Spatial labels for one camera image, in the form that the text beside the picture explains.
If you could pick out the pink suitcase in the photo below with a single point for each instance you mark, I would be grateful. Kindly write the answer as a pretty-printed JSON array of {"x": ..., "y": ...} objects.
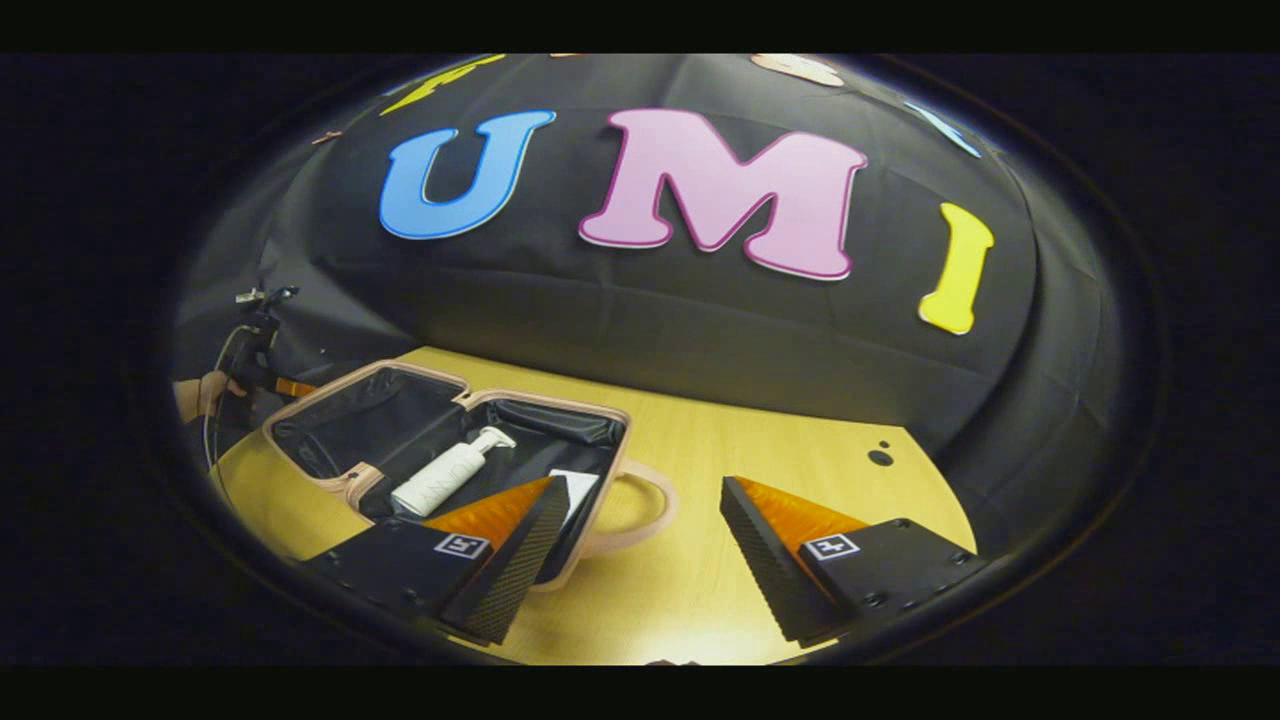
[{"x": 330, "y": 420}]

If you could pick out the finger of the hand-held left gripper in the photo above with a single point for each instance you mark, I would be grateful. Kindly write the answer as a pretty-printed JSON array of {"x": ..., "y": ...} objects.
[{"x": 295, "y": 388}]

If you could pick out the black backdrop cloth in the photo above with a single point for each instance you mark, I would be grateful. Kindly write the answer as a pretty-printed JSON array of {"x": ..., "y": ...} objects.
[{"x": 650, "y": 320}]

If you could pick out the white pump bottle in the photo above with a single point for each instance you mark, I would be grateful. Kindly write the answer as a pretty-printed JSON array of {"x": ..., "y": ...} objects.
[{"x": 440, "y": 480}]

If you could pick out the white squeeze tube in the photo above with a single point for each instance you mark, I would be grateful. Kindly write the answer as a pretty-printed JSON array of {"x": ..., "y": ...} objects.
[{"x": 580, "y": 490}]

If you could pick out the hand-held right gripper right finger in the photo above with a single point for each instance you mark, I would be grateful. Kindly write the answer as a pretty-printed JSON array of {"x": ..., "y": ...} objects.
[{"x": 765, "y": 575}]

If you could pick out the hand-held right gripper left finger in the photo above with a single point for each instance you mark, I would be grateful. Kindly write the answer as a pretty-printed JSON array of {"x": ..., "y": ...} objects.
[{"x": 505, "y": 580}]

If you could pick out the pink clip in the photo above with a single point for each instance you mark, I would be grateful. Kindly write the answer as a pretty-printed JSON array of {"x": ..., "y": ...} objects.
[{"x": 325, "y": 137}]

